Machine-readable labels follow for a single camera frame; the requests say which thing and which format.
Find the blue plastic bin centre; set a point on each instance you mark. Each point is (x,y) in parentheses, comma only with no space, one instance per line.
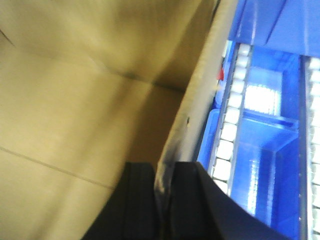
(286,25)

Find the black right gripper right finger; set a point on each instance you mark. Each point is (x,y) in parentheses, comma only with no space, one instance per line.
(200,210)

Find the brown cardboard carton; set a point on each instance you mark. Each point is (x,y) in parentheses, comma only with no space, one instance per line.
(88,85)

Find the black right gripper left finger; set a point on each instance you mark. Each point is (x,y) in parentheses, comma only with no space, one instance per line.
(131,212)

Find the white roller track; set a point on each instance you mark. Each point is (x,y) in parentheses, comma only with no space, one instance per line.
(310,146)
(223,155)

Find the left white roller track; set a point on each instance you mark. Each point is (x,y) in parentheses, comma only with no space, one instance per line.
(223,155)

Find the blue bin lower shelf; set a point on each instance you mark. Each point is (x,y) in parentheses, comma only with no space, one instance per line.
(266,174)

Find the right white roller track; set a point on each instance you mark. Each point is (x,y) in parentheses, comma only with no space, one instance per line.
(310,146)

